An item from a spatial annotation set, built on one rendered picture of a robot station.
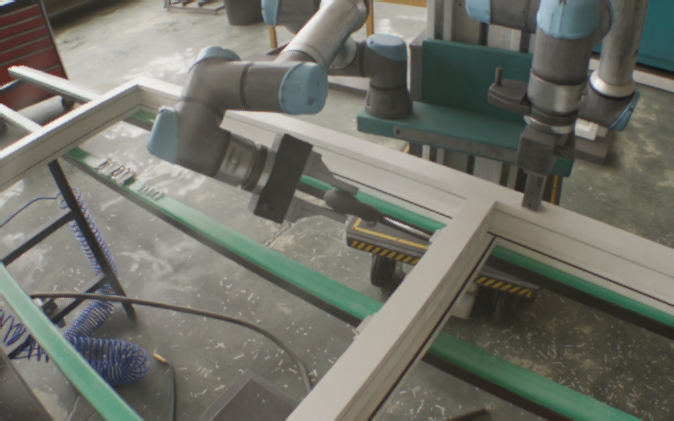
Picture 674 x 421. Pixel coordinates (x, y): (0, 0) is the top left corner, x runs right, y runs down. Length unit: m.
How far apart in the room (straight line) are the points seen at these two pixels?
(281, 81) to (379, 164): 0.28
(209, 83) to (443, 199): 0.43
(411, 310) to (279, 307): 1.26
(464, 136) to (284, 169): 0.75
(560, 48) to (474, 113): 0.89
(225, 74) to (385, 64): 0.74
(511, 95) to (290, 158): 0.33
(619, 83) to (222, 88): 0.90
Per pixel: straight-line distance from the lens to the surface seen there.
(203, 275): 2.02
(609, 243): 0.75
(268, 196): 0.70
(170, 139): 0.66
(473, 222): 0.71
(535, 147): 0.64
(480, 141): 1.34
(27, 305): 0.89
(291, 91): 0.63
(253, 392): 0.94
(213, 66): 0.71
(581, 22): 0.60
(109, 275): 1.89
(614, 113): 1.24
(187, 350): 1.79
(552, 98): 0.63
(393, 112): 1.40
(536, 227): 0.76
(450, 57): 1.43
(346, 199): 0.74
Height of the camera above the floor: 1.40
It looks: 40 degrees down
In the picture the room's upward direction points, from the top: 5 degrees counter-clockwise
